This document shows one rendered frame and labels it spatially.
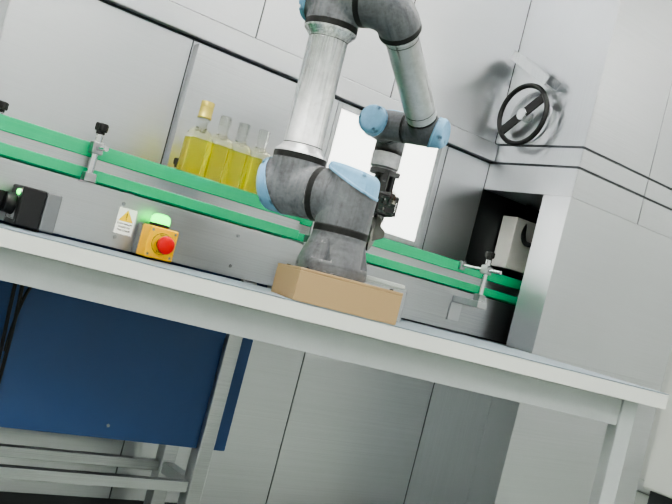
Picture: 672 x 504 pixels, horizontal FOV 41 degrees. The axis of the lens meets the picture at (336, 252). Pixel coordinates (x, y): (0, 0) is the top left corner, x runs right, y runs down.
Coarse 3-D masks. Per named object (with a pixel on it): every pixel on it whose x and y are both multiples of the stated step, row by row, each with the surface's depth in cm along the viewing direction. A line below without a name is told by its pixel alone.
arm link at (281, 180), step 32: (320, 0) 188; (352, 0) 185; (320, 32) 189; (352, 32) 190; (320, 64) 188; (320, 96) 189; (288, 128) 190; (320, 128) 190; (288, 160) 187; (320, 160) 189; (288, 192) 186
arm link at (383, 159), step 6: (378, 150) 229; (372, 156) 231; (378, 156) 229; (384, 156) 228; (390, 156) 228; (396, 156) 229; (372, 162) 230; (378, 162) 228; (384, 162) 228; (390, 162) 228; (396, 162) 229; (390, 168) 229; (396, 168) 230
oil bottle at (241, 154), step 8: (240, 144) 227; (232, 152) 226; (240, 152) 227; (248, 152) 228; (232, 160) 226; (240, 160) 227; (248, 160) 228; (232, 168) 226; (240, 168) 227; (232, 176) 226; (240, 176) 227; (232, 184) 226; (240, 184) 228
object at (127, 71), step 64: (0, 0) 214; (64, 0) 214; (128, 0) 221; (192, 0) 233; (256, 0) 244; (448, 0) 283; (512, 0) 299; (0, 64) 207; (64, 64) 216; (128, 64) 225; (256, 64) 246; (384, 64) 272; (448, 64) 286; (512, 64) 303; (64, 128) 218; (128, 128) 227; (448, 192) 293; (448, 256) 296
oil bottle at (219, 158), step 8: (216, 136) 223; (224, 136) 224; (216, 144) 222; (224, 144) 223; (232, 144) 225; (216, 152) 222; (224, 152) 223; (208, 160) 222; (216, 160) 222; (224, 160) 224; (208, 168) 222; (216, 168) 223; (224, 168) 224; (208, 176) 222; (216, 176) 223; (224, 176) 224
